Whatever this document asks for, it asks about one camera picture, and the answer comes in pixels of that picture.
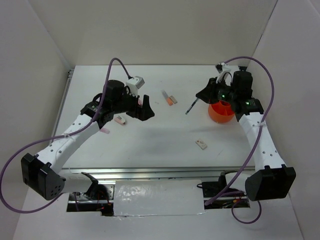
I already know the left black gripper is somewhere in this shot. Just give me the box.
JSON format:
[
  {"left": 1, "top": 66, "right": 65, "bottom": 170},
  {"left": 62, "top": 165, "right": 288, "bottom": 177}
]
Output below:
[{"left": 112, "top": 87, "right": 155, "bottom": 121}]

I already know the pink glue bottle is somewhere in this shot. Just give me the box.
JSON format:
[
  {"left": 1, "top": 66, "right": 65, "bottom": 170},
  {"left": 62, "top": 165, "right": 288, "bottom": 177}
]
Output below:
[{"left": 138, "top": 99, "right": 143, "bottom": 107}]

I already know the pink white mini stapler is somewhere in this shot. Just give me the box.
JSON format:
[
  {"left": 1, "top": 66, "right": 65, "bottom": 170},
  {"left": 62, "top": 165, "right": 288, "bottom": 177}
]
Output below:
[{"left": 114, "top": 115, "right": 127, "bottom": 126}]

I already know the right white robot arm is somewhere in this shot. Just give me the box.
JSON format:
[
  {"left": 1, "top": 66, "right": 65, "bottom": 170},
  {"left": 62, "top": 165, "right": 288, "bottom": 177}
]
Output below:
[{"left": 196, "top": 71, "right": 296, "bottom": 202}]

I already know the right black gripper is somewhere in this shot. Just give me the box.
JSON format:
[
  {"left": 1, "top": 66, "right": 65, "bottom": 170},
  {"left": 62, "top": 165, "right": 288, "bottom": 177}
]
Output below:
[{"left": 195, "top": 76, "right": 237, "bottom": 105}]

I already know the aluminium frame rail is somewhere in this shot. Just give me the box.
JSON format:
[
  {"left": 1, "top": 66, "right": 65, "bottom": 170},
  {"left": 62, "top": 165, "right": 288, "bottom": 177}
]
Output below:
[{"left": 61, "top": 65, "right": 251, "bottom": 179}]

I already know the small white red box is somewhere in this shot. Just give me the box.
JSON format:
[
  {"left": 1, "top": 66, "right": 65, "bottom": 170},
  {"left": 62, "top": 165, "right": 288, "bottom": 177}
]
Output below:
[{"left": 195, "top": 138, "right": 208, "bottom": 150}]

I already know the grey eraser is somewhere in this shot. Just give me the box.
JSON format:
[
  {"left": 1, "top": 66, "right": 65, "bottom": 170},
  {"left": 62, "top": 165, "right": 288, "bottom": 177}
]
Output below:
[{"left": 170, "top": 95, "right": 178, "bottom": 104}]

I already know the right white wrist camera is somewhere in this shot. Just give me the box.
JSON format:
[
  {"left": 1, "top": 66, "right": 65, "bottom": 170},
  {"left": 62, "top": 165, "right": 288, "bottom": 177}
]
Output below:
[{"left": 215, "top": 62, "right": 231, "bottom": 84}]

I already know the purple pink highlighter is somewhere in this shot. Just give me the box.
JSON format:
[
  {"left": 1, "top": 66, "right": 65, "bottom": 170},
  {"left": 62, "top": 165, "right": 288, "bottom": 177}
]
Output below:
[{"left": 99, "top": 127, "right": 110, "bottom": 134}]

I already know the orange round divided container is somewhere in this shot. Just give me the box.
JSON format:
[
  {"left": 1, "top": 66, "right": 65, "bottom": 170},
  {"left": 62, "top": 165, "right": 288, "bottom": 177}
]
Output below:
[{"left": 208, "top": 101, "right": 235, "bottom": 124}]

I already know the white cover plate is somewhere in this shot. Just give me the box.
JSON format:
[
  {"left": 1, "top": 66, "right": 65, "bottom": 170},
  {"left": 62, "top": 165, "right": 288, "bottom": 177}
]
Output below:
[{"left": 113, "top": 179, "right": 205, "bottom": 217}]

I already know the orange grey correction tape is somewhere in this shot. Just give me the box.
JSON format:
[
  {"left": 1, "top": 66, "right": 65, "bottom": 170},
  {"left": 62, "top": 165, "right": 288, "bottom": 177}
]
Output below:
[{"left": 161, "top": 90, "right": 174, "bottom": 106}]

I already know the green gel pen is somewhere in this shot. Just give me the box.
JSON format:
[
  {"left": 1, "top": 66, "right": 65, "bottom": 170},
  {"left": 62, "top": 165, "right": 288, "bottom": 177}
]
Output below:
[{"left": 185, "top": 98, "right": 199, "bottom": 115}]

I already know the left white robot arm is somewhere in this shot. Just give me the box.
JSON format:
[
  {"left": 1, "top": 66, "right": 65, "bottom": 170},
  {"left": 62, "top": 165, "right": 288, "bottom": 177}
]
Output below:
[{"left": 21, "top": 76, "right": 155, "bottom": 201}]

